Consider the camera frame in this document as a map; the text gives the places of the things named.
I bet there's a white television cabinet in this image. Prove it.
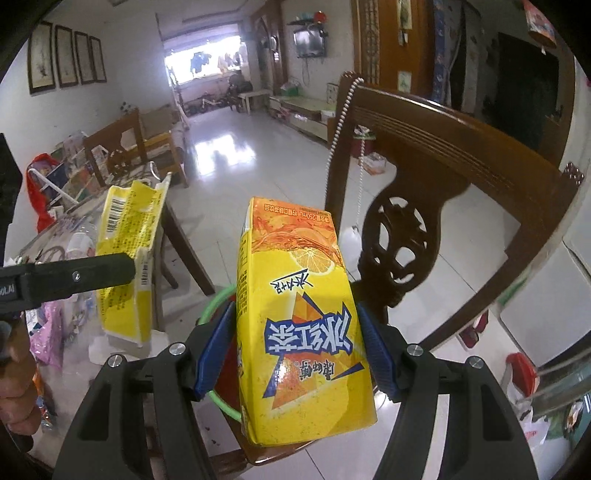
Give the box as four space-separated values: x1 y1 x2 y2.
268 95 336 145

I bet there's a bright window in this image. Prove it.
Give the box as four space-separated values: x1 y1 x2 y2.
164 36 252 86

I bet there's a yellow drink carton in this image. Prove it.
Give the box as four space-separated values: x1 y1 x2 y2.
235 196 377 446

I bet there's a wall calendar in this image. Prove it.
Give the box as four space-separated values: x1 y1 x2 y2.
523 0 560 46

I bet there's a wall television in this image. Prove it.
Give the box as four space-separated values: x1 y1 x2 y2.
293 28 327 59

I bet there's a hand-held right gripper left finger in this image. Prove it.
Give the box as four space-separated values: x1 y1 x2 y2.
55 300 238 480

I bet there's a small framed wall picture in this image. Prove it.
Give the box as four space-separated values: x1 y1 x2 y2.
89 36 107 83

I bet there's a small bicycle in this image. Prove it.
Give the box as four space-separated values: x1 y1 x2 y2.
187 95 232 116

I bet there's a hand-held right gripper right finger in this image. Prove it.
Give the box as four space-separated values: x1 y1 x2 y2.
357 305 539 480

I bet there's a torn yellow carton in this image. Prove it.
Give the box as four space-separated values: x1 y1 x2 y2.
95 173 172 348

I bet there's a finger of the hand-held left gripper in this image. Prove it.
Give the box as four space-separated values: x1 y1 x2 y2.
21 251 137 306

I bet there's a small floor box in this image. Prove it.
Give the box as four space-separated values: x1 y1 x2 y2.
360 154 389 175

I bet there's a person's left hand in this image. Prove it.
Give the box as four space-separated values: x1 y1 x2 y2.
0 322 43 437

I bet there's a white bead string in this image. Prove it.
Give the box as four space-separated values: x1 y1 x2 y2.
325 74 370 250

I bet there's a carved wooden chair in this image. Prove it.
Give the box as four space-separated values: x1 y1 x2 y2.
217 71 583 478

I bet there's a pink plastic bag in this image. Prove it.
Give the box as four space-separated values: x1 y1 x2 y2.
27 302 66 371

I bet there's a red cloth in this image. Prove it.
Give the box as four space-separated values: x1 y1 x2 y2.
25 154 62 232

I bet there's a white book rack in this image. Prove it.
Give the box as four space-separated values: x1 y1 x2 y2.
28 133 112 206

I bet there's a blue curtain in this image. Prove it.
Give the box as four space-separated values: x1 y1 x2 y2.
431 0 468 108

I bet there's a white low table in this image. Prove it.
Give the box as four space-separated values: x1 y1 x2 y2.
238 91 271 114

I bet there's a wooden cabinet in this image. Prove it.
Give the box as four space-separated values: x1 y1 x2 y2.
351 0 435 100

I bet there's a large framed wall picture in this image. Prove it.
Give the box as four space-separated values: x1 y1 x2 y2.
28 21 57 95

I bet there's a wooden dining chair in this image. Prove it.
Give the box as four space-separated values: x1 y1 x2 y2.
83 108 190 190

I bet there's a green-rimmed bin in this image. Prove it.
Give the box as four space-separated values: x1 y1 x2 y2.
198 284 259 421

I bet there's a red lidded jar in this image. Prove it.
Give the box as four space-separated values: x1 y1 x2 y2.
505 353 539 403

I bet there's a red container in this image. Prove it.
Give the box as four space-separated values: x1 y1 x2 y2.
353 129 378 158

